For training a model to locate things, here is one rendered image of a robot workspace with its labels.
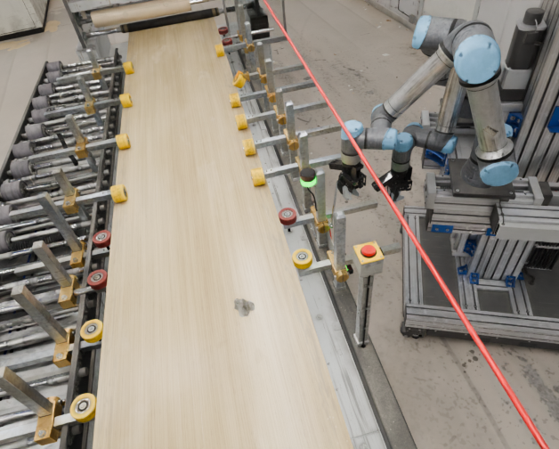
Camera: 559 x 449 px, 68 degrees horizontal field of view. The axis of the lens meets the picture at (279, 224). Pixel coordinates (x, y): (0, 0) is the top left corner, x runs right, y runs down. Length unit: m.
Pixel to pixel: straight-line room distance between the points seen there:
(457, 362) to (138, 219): 1.78
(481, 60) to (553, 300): 1.58
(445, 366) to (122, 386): 1.64
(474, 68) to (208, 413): 1.26
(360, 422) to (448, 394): 0.87
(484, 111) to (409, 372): 1.45
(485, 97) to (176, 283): 1.24
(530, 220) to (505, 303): 0.78
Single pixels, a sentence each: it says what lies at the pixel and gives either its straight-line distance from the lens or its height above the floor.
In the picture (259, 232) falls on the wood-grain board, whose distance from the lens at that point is 1.76.
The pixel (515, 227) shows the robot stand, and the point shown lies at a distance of 1.81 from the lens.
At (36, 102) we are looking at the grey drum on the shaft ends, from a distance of 3.49.
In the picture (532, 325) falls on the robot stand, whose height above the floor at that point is 0.23.
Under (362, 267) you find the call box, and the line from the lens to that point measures 1.23.
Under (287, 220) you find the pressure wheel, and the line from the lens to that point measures 1.78.
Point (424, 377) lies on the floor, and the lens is 2.43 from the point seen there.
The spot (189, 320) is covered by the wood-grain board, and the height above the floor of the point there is 0.90.
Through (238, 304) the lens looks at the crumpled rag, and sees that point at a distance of 1.54.
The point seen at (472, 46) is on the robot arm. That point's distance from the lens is 1.35.
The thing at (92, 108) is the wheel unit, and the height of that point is 0.96.
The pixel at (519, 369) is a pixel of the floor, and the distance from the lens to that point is 2.59.
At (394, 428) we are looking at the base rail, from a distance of 1.56.
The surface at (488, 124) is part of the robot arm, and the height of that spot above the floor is 1.39.
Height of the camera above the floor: 2.17
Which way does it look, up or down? 45 degrees down
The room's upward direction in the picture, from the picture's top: 8 degrees counter-clockwise
